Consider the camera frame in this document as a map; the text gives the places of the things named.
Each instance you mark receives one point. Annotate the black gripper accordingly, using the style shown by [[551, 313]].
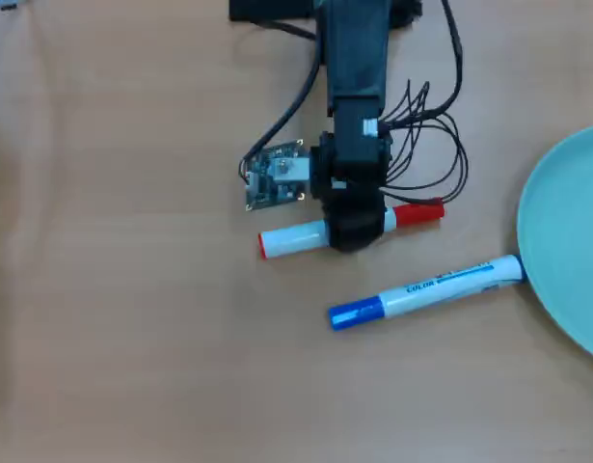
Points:
[[325, 173]]

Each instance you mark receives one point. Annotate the red capped white marker pen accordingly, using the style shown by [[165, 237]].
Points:
[[296, 238]]

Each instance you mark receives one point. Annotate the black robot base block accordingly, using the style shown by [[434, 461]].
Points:
[[272, 9]]

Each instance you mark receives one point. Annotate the blue capped white marker pen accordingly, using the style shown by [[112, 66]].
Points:
[[421, 294]]

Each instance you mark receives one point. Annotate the teal round plate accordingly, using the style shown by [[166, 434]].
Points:
[[571, 231]]

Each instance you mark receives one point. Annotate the camera circuit board module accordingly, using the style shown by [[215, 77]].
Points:
[[277, 178]]

